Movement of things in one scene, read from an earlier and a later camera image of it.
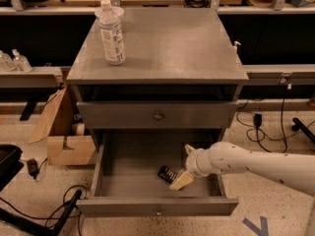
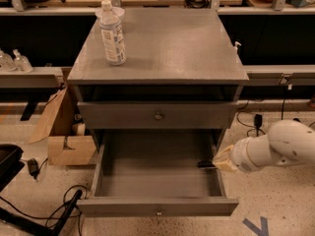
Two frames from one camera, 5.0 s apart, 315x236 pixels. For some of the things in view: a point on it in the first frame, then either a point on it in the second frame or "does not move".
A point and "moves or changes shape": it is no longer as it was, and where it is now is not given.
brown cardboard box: [64, 148] does not move
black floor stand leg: [32, 227] does not move
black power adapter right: [257, 120] does not move
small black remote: [166, 174] moves or changes shape
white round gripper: [193, 163] to [241, 156]
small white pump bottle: [235, 47] does not move
